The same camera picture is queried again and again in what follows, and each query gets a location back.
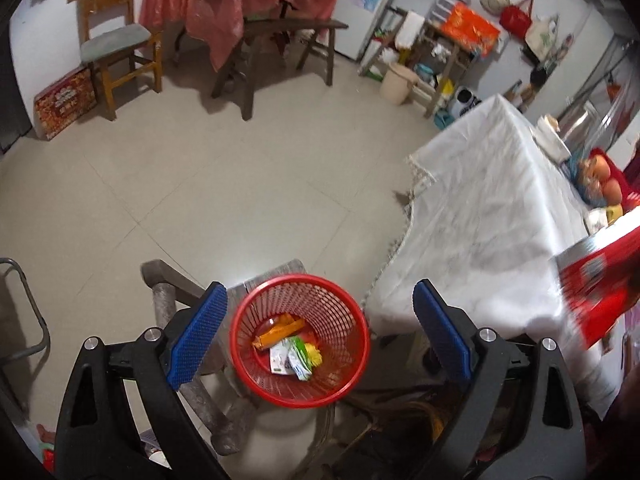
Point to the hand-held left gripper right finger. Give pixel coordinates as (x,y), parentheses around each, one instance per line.
(442,335)

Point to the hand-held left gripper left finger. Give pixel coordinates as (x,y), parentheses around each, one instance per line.
(197,335)

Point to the orange snack wrapper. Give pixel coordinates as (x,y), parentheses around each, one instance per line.
(277,332)

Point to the white paper wrapper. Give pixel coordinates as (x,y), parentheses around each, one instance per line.
(278,360)

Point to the red mesh waste basket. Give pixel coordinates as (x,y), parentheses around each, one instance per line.
(345,360)

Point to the green and white wrapper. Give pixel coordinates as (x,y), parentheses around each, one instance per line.
(302,357)

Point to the grey wooden stool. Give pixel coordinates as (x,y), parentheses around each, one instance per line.
(200,410)

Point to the white feather-print tablecloth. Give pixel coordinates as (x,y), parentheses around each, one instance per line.
(490,200)

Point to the red gift box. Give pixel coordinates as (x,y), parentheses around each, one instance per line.
(605,300)

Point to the blue glass fruit bowl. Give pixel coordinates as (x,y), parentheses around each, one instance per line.
(580,180)

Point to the yellow fruit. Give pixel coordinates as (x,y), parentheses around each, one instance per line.
(615,211)

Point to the oranges in bowl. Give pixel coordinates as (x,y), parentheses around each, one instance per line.
(611,191)

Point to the white paper bowl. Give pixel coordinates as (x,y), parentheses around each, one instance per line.
(550,135)

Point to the red apple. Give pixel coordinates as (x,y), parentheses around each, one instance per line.
(597,167)

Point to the metal thermos jug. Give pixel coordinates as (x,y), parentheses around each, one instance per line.
(575,122)

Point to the beige plastic bucket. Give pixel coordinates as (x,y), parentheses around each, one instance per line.
(397,85)

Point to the red printed carton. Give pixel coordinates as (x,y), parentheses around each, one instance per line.
(65,105)

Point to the wooden storage shelf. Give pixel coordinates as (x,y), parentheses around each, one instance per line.
(430,45)

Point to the orange patterned box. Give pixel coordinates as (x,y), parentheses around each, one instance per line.
(472,27)

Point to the white tote bag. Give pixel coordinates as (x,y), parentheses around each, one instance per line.
(542,35)

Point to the dark wooden bench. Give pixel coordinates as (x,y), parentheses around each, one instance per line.
(280,25)

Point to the red hanging bag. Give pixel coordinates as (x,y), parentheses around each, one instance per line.
(515,20)

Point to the white refrigerator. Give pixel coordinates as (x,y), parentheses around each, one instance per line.
(365,5)

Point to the wooden chair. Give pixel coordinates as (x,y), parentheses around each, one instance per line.
(107,5)

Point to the metal chair frame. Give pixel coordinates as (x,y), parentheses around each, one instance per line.
(42,330)

